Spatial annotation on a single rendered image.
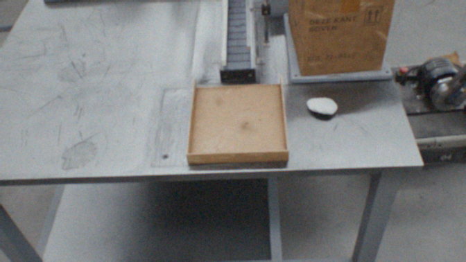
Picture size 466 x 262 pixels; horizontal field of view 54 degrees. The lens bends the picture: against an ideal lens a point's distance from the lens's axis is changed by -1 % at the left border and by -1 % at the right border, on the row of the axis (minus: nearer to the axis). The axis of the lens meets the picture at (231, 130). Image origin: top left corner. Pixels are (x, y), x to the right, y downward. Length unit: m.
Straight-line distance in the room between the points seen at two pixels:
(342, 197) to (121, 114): 1.16
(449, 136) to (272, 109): 1.06
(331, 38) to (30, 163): 0.89
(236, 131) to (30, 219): 1.34
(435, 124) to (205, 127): 1.23
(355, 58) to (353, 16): 0.14
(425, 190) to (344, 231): 0.45
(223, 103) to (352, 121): 0.37
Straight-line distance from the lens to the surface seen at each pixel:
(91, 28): 1.80
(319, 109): 1.30
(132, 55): 1.61
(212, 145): 1.24
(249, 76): 1.41
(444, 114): 2.29
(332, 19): 1.31
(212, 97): 1.38
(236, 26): 1.58
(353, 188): 2.21
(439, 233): 2.17
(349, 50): 1.38
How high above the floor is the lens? 1.75
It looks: 46 degrees down
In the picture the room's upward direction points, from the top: 6 degrees counter-clockwise
